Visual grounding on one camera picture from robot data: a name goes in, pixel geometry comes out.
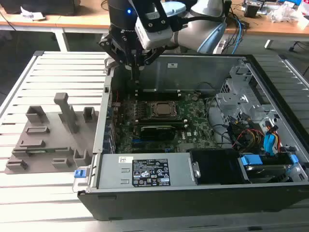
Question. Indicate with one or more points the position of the metal CPU cooler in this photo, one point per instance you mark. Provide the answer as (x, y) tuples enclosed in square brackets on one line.
[(252, 10)]

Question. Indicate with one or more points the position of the hard disk in blue carrier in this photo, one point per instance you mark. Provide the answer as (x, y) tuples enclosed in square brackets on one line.
[(251, 160)]

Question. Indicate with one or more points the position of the wooden desk, white frame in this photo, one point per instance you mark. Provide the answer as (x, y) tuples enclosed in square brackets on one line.
[(72, 20)]

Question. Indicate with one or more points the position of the blue expansion slot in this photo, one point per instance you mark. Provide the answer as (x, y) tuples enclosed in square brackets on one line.
[(136, 140)]

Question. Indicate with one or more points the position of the black desktop box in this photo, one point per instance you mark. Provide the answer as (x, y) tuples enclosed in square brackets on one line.
[(228, 7)]

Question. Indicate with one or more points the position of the silver metal drive cage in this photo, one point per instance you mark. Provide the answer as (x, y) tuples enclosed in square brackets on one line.
[(236, 101)]

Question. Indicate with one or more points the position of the white wrist camera, black bracket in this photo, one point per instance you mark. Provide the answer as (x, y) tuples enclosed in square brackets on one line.
[(154, 36)]

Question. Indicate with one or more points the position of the grey power supply unit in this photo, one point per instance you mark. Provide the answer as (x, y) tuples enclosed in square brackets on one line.
[(113, 174)]

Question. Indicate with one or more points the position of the white crumpled paper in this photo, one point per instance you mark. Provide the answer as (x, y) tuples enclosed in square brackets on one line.
[(27, 12)]

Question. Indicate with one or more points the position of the black monitor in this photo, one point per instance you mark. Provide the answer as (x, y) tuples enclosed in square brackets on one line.
[(38, 7)]

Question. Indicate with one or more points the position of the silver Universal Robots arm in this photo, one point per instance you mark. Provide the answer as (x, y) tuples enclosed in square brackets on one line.
[(190, 31)]

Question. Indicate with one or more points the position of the white carton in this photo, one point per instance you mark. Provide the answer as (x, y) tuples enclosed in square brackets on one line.
[(304, 17)]

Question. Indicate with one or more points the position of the green RAM stick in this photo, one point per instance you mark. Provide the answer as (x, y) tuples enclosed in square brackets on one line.
[(38, 151)]

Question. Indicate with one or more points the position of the clear plastic bags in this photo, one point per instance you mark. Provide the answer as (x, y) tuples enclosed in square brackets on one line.
[(282, 14)]

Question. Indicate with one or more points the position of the grey parts rack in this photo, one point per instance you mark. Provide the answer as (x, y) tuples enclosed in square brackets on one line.
[(55, 135)]

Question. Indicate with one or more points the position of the silver chipset heat sink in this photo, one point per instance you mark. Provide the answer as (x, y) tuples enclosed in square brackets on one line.
[(187, 147)]

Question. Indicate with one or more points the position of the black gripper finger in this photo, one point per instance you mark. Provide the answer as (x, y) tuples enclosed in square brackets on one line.
[(150, 56), (113, 49)]

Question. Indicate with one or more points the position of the round coin battery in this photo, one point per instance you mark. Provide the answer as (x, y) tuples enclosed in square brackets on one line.
[(195, 98)]

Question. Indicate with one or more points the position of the blue box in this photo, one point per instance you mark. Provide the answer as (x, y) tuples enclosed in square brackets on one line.
[(295, 2)]

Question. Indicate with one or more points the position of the black plastic shroud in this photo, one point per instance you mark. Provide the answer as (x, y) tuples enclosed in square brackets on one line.
[(217, 166)]

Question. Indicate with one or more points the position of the silver CPU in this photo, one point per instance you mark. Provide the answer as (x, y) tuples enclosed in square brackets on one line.
[(166, 109)]

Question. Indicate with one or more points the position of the blue release latch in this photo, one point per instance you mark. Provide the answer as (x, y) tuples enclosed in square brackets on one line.
[(79, 174)]

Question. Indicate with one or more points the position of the white power strip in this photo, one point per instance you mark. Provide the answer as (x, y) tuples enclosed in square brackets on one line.
[(220, 47)]

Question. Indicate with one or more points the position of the black and grey PC case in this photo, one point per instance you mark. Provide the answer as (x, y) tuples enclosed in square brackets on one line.
[(169, 205)]

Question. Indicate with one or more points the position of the green motherboard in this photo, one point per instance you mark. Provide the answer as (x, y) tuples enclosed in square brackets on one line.
[(200, 116)]

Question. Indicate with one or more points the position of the black graphics card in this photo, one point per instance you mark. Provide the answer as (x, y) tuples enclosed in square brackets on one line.
[(158, 133)]

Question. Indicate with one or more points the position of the RAM slot with white clips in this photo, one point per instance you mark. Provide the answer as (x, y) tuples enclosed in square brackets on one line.
[(159, 120), (186, 125), (157, 91), (157, 96)]

